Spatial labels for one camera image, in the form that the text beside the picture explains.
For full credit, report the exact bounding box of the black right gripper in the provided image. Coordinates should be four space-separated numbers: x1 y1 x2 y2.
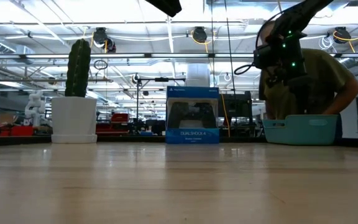
265 70 313 116

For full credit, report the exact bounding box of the teal plastic bin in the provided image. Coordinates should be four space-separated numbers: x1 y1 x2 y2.
262 114 339 146

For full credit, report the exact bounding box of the person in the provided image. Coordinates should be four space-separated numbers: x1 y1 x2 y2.
256 20 358 144

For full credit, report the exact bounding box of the black cabinet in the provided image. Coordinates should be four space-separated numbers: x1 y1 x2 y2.
218 91 254 138

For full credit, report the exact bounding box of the blue DualShock controller box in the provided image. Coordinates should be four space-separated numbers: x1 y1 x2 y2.
165 86 220 145

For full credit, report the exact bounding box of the tall green cactus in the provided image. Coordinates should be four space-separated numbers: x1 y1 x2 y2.
64 39 92 98

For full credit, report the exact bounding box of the red tool case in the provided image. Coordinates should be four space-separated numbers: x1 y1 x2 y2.
96 113 130 135

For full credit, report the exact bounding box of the white plant pot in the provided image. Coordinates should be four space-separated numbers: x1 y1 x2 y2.
50 96 98 144

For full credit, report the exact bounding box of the white robot figure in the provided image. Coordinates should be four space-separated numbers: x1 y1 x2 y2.
24 90 47 128

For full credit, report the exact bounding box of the red crate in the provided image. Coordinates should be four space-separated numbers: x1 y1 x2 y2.
0 116 34 138

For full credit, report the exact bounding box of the black ceiling cable reel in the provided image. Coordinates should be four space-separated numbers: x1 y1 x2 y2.
92 27 117 54
333 26 352 44
191 26 208 44

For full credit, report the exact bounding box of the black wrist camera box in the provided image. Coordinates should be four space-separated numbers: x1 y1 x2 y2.
252 43 275 70

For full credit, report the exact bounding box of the black hanging cable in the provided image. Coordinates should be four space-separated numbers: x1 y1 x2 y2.
209 0 216 88
223 0 237 97

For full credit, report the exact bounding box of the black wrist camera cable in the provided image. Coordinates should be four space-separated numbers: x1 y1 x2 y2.
233 11 285 76

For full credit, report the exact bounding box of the black camera stand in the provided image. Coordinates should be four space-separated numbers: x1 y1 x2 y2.
132 73 186 134

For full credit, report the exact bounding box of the thin yellow hanging cable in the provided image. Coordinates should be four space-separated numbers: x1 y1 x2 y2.
221 93 231 138

